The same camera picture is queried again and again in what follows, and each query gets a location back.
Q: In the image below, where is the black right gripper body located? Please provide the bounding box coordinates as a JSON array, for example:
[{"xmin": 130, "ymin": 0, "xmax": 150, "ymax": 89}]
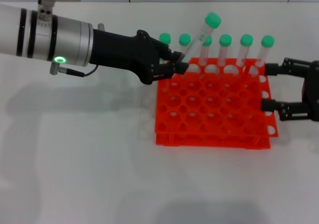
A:
[{"xmin": 300, "ymin": 59, "xmax": 319, "ymax": 122}]

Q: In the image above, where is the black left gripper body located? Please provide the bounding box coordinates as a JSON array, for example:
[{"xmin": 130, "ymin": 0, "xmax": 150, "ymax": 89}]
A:
[{"xmin": 90, "ymin": 29, "xmax": 173, "ymax": 86}]

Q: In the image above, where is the orange test tube rack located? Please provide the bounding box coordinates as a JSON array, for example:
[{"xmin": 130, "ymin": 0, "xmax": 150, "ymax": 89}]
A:
[{"xmin": 155, "ymin": 57, "xmax": 280, "ymax": 150}]

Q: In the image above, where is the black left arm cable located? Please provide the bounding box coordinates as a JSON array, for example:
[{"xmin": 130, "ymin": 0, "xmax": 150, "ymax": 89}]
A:
[{"xmin": 49, "ymin": 60, "xmax": 100, "ymax": 78}]

